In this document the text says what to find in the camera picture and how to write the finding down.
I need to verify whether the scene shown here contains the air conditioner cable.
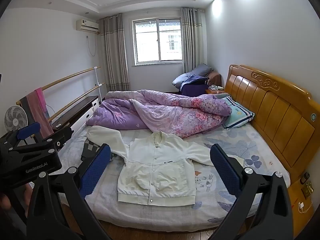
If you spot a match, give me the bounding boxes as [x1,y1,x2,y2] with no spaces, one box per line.
[86,35,97,57]

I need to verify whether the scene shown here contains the wooden nightstand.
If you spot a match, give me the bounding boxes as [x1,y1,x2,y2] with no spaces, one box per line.
[205,85,225,95]

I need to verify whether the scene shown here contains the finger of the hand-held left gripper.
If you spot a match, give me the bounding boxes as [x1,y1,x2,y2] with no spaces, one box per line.
[0,122,42,153]
[25,126,75,153]

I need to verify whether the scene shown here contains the grey striped curtain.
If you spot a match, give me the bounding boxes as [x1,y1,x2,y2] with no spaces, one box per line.
[180,7,208,74]
[100,14,130,92]

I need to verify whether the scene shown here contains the wooden headboard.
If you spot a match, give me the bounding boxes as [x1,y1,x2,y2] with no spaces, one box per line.
[224,64,318,178]

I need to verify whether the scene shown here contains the white standing fan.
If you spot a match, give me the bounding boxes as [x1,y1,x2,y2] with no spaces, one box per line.
[4,105,28,133]

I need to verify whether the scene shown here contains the brown cloth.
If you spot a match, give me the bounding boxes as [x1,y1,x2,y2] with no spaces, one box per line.
[208,72,222,85]

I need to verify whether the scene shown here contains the white-framed window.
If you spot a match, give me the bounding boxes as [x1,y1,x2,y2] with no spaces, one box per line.
[130,17,182,67]

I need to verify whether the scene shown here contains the white bar post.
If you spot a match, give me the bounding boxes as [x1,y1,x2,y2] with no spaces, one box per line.
[93,66,104,105]

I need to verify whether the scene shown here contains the purple floral quilt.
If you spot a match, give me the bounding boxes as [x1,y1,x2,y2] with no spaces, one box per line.
[86,89,232,138]

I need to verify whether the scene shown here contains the floral bed sheet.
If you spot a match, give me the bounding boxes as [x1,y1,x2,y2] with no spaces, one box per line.
[54,124,292,230]

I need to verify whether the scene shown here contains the wooden bedside cabinet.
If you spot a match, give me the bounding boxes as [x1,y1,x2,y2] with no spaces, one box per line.
[287,172,317,230]

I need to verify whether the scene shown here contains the purple cloth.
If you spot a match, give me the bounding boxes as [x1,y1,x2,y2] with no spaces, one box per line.
[180,75,210,97]

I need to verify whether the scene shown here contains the long wooden bar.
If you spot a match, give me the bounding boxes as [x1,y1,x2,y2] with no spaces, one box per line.
[47,82,106,123]
[16,66,101,105]

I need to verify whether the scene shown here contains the dark grey towel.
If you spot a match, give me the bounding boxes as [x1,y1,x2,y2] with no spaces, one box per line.
[19,96,38,128]

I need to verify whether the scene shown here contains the white snap-button jacket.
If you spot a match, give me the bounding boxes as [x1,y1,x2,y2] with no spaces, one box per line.
[84,125,244,205]

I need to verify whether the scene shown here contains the blue-grey bedding bundle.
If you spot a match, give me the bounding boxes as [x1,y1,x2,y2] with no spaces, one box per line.
[172,64,214,89]

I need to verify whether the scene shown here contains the person's left hand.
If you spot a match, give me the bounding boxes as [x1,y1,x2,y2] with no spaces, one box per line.
[0,193,12,210]

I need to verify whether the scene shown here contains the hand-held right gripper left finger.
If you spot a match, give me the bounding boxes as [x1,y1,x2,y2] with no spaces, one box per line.
[26,143,112,240]

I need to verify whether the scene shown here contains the white charger with cable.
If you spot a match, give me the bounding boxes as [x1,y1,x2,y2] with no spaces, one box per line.
[297,201,313,213]

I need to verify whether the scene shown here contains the teal striped pillow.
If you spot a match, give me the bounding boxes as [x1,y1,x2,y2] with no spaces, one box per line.
[221,96,255,130]

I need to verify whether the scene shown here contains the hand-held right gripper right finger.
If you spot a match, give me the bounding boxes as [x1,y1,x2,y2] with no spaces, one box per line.
[209,144,294,240]

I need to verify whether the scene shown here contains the grey checked garment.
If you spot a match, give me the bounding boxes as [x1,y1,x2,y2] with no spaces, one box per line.
[80,139,116,162]

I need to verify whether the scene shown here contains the white dresser with dark top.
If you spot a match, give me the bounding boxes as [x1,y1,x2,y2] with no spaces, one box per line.
[51,95,99,140]

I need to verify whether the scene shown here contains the pink towel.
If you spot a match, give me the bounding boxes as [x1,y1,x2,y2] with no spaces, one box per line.
[26,87,54,139]

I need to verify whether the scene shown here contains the white air conditioner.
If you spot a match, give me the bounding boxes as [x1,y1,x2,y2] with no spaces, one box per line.
[76,19,100,33]

